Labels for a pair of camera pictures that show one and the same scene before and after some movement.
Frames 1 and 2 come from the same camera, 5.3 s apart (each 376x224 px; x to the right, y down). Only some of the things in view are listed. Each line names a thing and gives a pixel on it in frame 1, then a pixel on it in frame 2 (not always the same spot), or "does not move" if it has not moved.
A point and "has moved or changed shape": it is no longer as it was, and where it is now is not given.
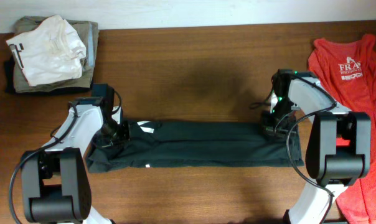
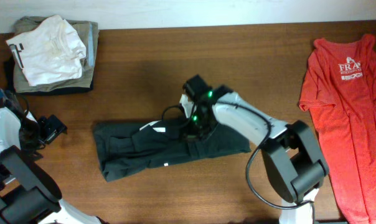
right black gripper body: x=279 y=121 to x=197 y=127
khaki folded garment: x=88 y=32 does not move
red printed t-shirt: x=355 y=74 does not move
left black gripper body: x=112 y=134 to x=48 y=130
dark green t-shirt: x=161 y=144 has moved or changed shape
